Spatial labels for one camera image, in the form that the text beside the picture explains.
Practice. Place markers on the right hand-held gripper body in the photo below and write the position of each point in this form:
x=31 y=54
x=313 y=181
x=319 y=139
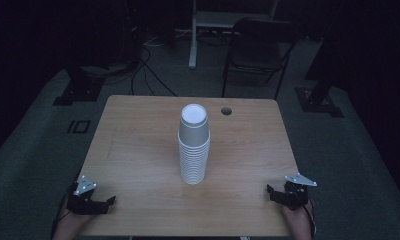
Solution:
x=294 y=198

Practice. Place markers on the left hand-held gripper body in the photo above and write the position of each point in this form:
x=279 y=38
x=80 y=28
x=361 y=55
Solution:
x=84 y=203

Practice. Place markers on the stack of white paper cups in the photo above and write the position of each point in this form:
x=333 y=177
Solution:
x=192 y=166

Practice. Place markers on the single white paper cup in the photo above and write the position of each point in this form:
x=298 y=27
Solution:
x=193 y=128

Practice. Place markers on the person's right hand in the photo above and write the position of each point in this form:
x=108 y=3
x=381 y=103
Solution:
x=298 y=223

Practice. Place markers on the person's left hand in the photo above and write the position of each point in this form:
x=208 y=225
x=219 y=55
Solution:
x=69 y=225

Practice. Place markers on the black stand with flat base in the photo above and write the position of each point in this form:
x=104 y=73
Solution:
x=79 y=90
x=318 y=96

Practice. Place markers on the round table grommet hole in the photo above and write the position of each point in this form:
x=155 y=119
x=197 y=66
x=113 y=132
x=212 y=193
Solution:
x=226 y=111

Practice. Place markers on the black folding chair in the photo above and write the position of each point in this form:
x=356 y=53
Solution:
x=258 y=50

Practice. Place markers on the white metal desk frame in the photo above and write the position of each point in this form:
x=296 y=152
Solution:
x=194 y=40

